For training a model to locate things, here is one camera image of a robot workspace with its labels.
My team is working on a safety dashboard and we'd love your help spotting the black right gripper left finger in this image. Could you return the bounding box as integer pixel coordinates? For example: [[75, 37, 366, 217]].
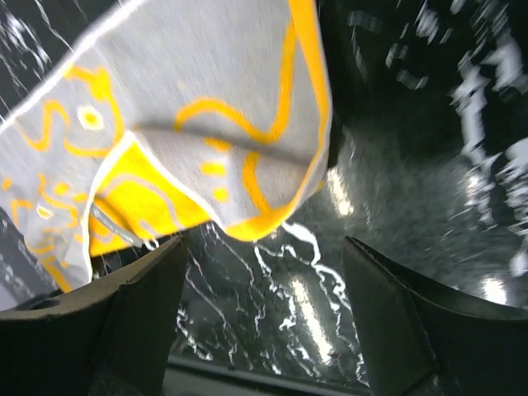
[[1, 237, 187, 395]]

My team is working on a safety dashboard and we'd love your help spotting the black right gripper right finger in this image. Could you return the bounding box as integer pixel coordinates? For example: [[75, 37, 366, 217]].
[[342, 237, 527, 395]]

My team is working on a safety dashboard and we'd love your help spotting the orange and grey towel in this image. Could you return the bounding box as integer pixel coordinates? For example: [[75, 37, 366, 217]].
[[1, 1, 332, 292]]

